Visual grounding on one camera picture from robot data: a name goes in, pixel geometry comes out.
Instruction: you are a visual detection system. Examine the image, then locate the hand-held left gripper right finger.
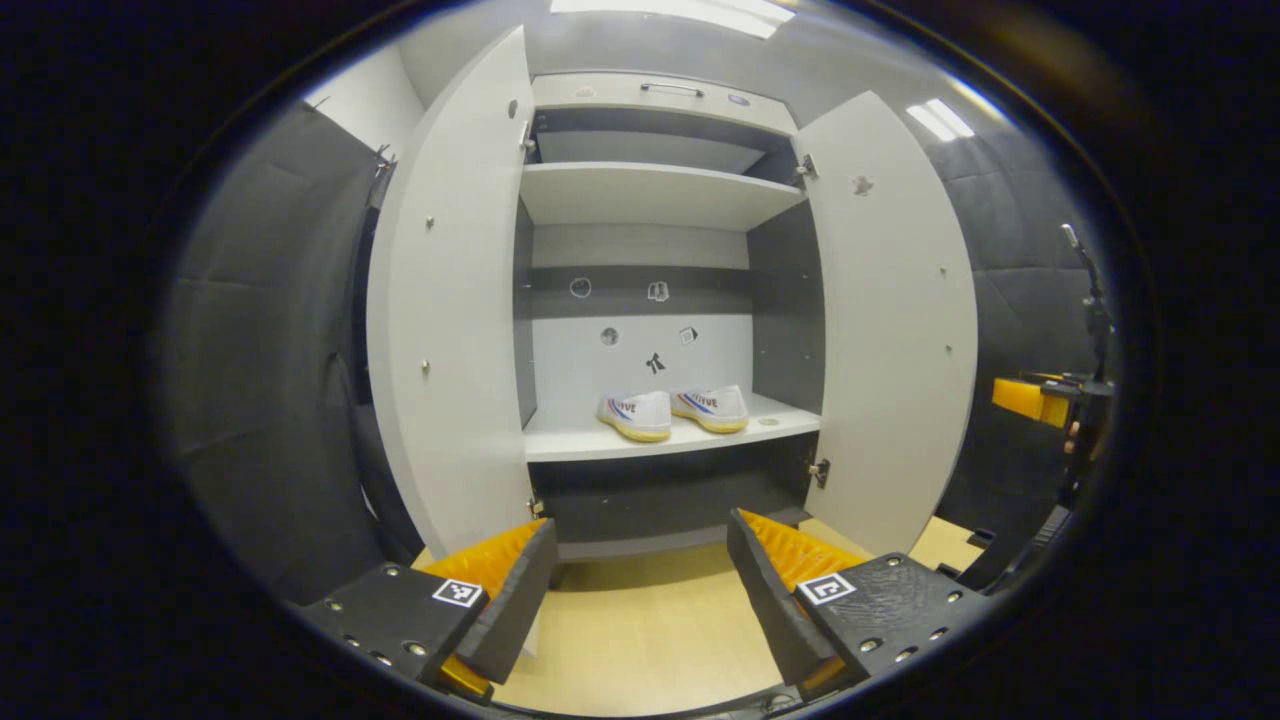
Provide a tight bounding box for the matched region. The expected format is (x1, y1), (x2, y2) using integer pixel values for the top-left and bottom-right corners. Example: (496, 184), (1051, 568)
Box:
(725, 508), (993, 703)

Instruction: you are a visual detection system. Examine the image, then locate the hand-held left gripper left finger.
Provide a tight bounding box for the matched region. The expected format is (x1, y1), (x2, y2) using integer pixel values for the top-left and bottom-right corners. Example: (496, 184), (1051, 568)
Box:
(285, 518), (561, 708)

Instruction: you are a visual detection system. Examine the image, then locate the grey cabinet door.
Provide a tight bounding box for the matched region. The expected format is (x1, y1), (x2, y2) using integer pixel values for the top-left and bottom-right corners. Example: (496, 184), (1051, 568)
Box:
(366, 25), (538, 558)
(797, 90), (979, 558)

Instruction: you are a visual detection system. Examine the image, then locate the white canvas shoe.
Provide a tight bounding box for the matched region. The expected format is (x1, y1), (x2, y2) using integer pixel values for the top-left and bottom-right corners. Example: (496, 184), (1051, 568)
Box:
(597, 390), (673, 443)
(670, 385), (751, 435)

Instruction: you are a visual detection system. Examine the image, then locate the grey cabinet drawer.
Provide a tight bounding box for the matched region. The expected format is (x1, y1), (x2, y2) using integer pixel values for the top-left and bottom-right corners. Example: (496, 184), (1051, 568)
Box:
(530, 72), (799, 136)

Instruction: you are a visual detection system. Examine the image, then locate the small ceiling light panel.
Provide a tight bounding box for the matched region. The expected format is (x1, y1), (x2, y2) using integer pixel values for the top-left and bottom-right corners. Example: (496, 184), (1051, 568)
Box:
(905, 97), (977, 144)

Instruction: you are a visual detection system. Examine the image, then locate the black backdrop cloth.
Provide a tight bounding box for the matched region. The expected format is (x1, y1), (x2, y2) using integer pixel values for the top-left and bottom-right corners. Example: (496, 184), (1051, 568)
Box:
(160, 100), (1121, 606)

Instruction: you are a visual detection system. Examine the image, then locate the large ceiling light panel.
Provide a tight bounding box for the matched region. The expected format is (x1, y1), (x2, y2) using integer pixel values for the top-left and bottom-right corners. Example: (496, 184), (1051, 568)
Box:
(550, 0), (797, 40)

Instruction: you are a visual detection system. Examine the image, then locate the black left door handle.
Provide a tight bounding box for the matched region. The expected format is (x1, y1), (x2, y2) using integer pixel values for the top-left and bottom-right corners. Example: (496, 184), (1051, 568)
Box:
(350, 205), (379, 406)

